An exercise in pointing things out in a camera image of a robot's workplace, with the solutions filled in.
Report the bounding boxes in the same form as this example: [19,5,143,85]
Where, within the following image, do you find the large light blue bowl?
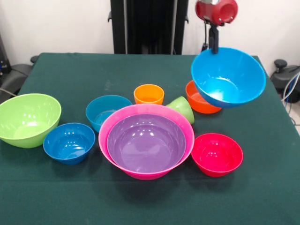
[191,47,267,109]

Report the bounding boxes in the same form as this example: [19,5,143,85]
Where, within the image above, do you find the large green bowl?
[0,93,62,149]

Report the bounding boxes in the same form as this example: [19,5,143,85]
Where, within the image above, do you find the small crimson bowl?
[191,133,244,178]

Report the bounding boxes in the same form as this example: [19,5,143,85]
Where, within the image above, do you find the purple bowl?
[106,114,187,173]

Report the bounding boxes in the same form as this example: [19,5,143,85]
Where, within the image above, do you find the green cup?
[165,96,195,124]

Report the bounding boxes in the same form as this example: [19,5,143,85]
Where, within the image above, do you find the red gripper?
[195,0,239,55]

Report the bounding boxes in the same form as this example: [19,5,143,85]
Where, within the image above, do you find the translucent blue ribbed bowl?
[85,95,133,134]

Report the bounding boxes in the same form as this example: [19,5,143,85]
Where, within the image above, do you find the grey cable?
[0,88,17,98]

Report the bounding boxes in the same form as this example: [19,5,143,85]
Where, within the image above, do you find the small dark blue bowl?
[43,122,96,165]

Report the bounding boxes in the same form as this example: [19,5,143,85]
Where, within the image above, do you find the dark green table cloth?
[0,52,300,225]

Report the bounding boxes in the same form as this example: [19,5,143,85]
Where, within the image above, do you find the blue and white cables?
[282,72,300,104]

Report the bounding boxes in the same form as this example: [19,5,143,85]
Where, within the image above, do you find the black hanging cable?
[201,21,210,53]

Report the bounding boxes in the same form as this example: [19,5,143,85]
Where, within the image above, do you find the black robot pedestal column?
[107,0,189,55]

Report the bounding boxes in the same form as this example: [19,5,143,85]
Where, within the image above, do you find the large pink bowl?
[98,104,195,180]

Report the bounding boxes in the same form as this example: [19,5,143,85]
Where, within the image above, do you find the orange bowl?
[185,80,222,114]

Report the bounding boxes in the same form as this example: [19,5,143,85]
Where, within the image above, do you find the orange cup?
[133,84,165,105]

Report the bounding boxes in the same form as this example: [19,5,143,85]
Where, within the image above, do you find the black equipment rack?
[0,35,10,80]

